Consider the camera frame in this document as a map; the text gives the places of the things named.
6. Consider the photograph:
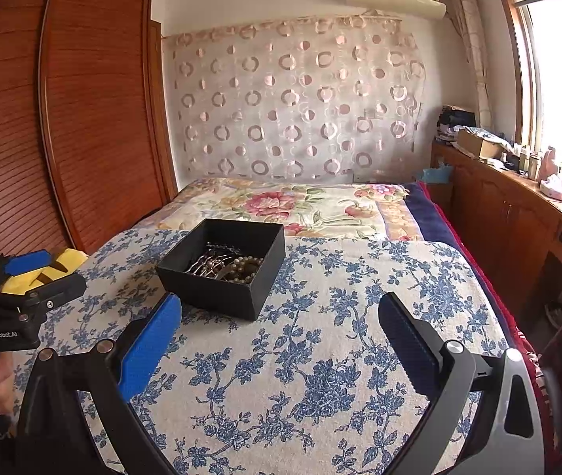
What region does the dark blue blanket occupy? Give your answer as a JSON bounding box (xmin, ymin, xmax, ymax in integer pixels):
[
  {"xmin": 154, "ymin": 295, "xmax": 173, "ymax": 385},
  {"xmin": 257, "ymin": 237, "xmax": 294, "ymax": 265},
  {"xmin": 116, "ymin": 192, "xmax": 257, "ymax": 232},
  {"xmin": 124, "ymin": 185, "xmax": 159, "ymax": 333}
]
[{"xmin": 402, "ymin": 180, "xmax": 514, "ymax": 347}]

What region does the blue tissue packet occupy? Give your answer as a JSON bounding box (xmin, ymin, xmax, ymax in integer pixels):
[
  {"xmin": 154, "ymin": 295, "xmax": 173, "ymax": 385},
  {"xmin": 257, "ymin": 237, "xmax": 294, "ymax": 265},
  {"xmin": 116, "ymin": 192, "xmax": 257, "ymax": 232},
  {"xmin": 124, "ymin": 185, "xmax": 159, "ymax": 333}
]
[{"xmin": 416, "ymin": 158, "xmax": 454, "ymax": 185}]

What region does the circle patterned sheer cloth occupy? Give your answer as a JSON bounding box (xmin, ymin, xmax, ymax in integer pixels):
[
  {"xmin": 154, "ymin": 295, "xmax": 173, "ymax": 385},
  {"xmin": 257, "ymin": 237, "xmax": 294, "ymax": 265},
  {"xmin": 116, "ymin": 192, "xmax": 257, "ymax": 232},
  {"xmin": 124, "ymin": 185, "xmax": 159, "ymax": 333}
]
[{"xmin": 162, "ymin": 15, "xmax": 427, "ymax": 184}]

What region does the blue floral blanket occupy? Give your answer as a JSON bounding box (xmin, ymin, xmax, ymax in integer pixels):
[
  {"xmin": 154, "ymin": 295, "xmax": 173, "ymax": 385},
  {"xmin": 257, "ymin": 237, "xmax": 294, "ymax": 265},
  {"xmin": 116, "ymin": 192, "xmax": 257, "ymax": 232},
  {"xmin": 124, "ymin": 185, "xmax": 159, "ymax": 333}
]
[{"xmin": 9, "ymin": 228, "xmax": 509, "ymax": 475}]

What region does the black jewelry box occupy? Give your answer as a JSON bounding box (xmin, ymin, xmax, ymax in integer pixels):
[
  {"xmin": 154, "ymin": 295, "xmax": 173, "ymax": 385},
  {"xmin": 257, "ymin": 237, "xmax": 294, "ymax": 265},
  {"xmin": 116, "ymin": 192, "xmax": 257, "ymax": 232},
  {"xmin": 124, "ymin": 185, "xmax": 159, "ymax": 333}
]
[{"xmin": 156, "ymin": 218, "xmax": 286, "ymax": 321}]

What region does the pink floral quilt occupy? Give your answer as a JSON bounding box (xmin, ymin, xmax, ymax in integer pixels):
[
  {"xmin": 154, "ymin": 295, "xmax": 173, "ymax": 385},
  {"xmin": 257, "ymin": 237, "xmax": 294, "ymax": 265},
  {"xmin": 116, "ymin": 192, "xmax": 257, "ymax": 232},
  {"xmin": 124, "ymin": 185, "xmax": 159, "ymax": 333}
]
[{"xmin": 135, "ymin": 178, "xmax": 425, "ymax": 243}]

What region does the white pearl necklace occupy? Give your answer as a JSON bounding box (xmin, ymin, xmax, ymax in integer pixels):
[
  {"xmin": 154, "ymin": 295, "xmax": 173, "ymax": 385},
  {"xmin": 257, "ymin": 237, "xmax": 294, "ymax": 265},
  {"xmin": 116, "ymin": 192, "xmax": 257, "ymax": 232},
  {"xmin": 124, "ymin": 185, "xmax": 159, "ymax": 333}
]
[{"xmin": 222, "ymin": 255, "xmax": 266, "ymax": 285}]

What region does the pile of clothes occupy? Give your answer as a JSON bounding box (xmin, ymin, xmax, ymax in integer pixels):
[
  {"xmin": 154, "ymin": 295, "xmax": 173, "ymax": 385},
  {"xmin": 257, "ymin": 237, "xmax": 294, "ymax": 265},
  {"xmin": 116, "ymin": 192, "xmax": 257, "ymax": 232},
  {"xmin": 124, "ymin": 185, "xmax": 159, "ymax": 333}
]
[{"xmin": 437, "ymin": 105, "xmax": 480, "ymax": 142}]

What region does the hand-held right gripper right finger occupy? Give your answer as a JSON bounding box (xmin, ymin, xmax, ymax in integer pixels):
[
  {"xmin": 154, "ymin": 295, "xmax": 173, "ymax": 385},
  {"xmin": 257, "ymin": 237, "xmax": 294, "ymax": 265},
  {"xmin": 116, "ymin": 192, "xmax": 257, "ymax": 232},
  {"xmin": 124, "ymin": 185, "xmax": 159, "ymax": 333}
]
[{"xmin": 377, "ymin": 292, "xmax": 544, "ymax": 475}]

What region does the patterned window curtain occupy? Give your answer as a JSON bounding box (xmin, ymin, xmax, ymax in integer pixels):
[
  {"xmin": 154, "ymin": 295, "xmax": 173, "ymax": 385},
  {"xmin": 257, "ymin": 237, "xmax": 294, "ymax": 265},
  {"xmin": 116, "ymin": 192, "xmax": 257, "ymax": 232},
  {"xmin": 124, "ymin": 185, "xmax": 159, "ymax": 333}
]
[{"xmin": 446, "ymin": 0, "xmax": 494, "ymax": 130}]

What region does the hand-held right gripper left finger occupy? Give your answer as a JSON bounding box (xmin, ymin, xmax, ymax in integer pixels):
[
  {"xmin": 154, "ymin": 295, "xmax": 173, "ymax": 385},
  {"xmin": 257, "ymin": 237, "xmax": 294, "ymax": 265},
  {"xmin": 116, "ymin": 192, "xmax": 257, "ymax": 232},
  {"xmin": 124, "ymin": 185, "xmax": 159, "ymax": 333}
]
[{"xmin": 14, "ymin": 292, "xmax": 183, "ymax": 475}]

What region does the silver hair comb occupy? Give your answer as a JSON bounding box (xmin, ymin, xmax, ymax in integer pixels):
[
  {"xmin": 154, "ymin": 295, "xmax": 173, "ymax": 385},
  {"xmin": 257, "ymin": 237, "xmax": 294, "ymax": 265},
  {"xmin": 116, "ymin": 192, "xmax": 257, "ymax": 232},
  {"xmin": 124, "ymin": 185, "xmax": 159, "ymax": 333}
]
[{"xmin": 185, "ymin": 242, "xmax": 242, "ymax": 278}]

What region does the cardboard box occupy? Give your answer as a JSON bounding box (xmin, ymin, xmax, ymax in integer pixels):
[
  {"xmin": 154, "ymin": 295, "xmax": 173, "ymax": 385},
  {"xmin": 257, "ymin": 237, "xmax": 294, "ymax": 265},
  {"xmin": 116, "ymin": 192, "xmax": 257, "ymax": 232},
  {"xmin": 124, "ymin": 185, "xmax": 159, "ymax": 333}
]
[{"xmin": 456, "ymin": 129, "xmax": 504, "ymax": 160}]

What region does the brown wooden wardrobe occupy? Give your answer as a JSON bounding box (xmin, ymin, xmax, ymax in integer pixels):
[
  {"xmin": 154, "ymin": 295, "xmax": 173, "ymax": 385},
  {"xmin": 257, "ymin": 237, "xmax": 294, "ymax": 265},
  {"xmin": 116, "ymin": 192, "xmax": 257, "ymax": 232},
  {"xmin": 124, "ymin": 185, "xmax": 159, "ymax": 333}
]
[{"xmin": 0, "ymin": 0, "xmax": 180, "ymax": 268}]

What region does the wooden cabinet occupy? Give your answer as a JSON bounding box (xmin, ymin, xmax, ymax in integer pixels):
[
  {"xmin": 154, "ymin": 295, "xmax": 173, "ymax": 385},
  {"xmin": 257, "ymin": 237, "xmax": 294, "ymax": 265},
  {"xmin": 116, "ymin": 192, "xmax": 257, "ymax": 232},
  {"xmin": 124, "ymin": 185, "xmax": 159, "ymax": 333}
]
[{"xmin": 432, "ymin": 141, "xmax": 562, "ymax": 347}]

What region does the white tissue box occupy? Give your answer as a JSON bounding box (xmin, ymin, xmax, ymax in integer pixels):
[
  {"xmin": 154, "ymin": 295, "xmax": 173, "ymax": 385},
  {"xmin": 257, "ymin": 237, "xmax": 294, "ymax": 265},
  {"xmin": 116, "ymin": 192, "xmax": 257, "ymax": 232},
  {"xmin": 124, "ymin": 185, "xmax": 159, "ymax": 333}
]
[{"xmin": 539, "ymin": 178, "xmax": 562, "ymax": 202}]

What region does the yellow plush toy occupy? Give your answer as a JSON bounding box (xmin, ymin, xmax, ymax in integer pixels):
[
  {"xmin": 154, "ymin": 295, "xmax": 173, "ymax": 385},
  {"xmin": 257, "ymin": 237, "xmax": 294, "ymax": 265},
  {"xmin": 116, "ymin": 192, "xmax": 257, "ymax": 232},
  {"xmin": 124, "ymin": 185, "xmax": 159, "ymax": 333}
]
[{"xmin": 0, "ymin": 249, "xmax": 89, "ymax": 294}]

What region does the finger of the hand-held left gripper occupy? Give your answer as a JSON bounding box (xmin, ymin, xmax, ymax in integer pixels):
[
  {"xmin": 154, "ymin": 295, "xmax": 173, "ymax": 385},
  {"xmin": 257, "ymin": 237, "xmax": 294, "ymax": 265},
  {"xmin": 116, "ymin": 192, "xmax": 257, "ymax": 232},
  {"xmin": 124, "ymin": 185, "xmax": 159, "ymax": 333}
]
[
  {"xmin": 0, "ymin": 272, "xmax": 87, "ymax": 314},
  {"xmin": 4, "ymin": 251, "xmax": 53, "ymax": 277}
]

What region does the window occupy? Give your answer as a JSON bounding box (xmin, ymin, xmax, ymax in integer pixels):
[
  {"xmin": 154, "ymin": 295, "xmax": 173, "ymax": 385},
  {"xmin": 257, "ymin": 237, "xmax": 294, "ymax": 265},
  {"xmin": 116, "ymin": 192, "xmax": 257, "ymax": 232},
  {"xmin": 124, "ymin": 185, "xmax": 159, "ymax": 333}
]
[{"xmin": 491, "ymin": 0, "xmax": 562, "ymax": 184}]

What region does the red blanket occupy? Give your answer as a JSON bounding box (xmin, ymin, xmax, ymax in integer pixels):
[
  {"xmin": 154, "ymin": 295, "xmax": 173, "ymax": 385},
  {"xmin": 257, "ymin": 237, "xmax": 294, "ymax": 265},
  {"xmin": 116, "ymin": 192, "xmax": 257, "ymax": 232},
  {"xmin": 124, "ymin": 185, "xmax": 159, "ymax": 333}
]
[{"xmin": 420, "ymin": 183, "xmax": 559, "ymax": 456}]

